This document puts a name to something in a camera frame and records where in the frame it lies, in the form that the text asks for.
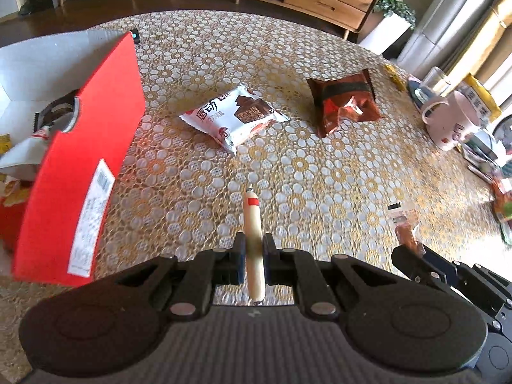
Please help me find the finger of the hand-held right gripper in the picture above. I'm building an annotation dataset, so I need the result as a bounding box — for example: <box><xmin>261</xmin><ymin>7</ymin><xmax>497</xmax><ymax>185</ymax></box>
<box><xmin>423</xmin><ymin>244</ymin><xmax>512</xmax><ymax>309</ymax></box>
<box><xmin>391</xmin><ymin>243</ymin><xmax>497</xmax><ymax>327</ymax></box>

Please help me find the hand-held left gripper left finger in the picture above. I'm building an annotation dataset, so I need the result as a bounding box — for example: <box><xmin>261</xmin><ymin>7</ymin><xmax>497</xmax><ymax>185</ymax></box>
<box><xmin>115</xmin><ymin>232</ymin><xmax>246</xmax><ymax>321</ymax></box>

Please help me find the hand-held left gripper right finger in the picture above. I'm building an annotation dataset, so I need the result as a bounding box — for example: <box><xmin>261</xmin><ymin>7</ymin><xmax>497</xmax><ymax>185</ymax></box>
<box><xmin>263</xmin><ymin>234</ymin><xmax>395</xmax><ymax>318</ymax></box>

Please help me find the orange-brown snack packet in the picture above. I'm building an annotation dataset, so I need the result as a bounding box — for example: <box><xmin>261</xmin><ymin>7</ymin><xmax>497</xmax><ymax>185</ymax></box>
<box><xmin>386</xmin><ymin>202</ymin><xmax>425</xmax><ymax>257</ymax></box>

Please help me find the sausage stick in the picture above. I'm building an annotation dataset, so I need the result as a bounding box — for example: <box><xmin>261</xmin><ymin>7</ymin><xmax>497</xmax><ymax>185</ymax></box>
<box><xmin>243</xmin><ymin>185</ymin><xmax>267</xmax><ymax>305</ymax></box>

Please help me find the red cardboard box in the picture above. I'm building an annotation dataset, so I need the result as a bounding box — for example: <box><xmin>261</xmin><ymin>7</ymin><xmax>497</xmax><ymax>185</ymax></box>
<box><xmin>0</xmin><ymin>28</ymin><xmax>147</xmax><ymax>289</ymax></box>

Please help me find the black serrated-edge snack packet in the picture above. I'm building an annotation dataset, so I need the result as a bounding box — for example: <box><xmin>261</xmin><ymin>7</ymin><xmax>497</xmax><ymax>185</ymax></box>
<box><xmin>34</xmin><ymin>94</ymin><xmax>79</xmax><ymax>133</ymax></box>

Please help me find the yellow red snack packet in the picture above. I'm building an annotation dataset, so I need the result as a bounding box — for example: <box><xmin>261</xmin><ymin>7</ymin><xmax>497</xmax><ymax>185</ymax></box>
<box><xmin>0</xmin><ymin>176</ymin><xmax>35</xmax><ymax>209</ymax></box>

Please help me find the white burger bun packet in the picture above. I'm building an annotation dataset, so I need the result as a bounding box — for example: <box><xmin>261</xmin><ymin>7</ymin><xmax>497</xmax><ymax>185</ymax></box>
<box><xmin>0</xmin><ymin>126</ymin><xmax>55</xmax><ymax>181</ymax></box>

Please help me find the red green packet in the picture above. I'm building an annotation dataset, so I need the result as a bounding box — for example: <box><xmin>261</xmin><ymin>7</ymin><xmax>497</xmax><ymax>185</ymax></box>
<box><xmin>492</xmin><ymin>176</ymin><xmax>512</xmax><ymax>245</ymax></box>

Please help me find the stack of papers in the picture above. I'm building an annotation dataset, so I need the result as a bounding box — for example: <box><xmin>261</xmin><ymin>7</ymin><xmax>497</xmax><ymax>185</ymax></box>
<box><xmin>460</xmin><ymin>128</ymin><xmax>507</xmax><ymax>169</ymax></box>

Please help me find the pink mug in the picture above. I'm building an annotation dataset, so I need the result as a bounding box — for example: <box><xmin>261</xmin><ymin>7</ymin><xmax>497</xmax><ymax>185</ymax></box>
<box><xmin>422</xmin><ymin>90</ymin><xmax>481</xmax><ymax>152</ymax></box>

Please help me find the white chocolate wafer packet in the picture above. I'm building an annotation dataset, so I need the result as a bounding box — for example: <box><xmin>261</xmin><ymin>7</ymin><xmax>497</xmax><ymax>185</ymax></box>
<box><xmin>179</xmin><ymin>86</ymin><xmax>290</xmax><ymax>157</ymax></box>

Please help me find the blue coaster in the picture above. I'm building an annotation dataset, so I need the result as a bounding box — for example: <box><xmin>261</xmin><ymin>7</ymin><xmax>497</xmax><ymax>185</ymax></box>
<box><xmin>407</xmin><ymin>78</ymin><xmax>435</xmax><ymax>109</ymax></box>

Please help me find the red-brown foil snack packet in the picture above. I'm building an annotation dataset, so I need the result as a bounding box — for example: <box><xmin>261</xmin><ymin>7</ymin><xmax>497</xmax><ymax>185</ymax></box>
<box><xmin>306</xmin><ymin>69</ymin><xmax>385</xmax><ymax>138</ymax></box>

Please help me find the yellow white carton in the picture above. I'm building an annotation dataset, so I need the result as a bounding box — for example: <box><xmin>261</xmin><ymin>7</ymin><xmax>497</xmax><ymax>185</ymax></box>
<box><xmin>456</xmin><ymin>73</ymin><xmax>503</xmax><ymax>123</ymax></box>

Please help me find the clear drinking glass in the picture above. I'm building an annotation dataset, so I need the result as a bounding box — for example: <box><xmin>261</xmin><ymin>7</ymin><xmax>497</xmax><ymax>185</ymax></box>
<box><xmin>420</xmin><ymin>66</ymin><xmax>453</xmax><ymax>97</ymax></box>

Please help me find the small yellow packet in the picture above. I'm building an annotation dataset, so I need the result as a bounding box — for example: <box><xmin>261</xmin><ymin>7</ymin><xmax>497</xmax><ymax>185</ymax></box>
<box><xmin>384</xmin><ymin>63</ymin><xmax>407</xmax><ymax>91</ymax></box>

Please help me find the white plant pot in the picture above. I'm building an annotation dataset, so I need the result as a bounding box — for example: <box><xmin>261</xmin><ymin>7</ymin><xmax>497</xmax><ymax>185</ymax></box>
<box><xmin>357</xmin><ymin>11</ymin><xmax>413</xmax><ymax>57</ymax></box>

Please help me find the grey curtain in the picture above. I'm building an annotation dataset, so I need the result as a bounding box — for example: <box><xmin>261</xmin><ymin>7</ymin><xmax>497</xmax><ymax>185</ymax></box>
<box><xmin>396</xmin><ymin>0</ymin><xmax>512</xmax><ymax>85</ymax></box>

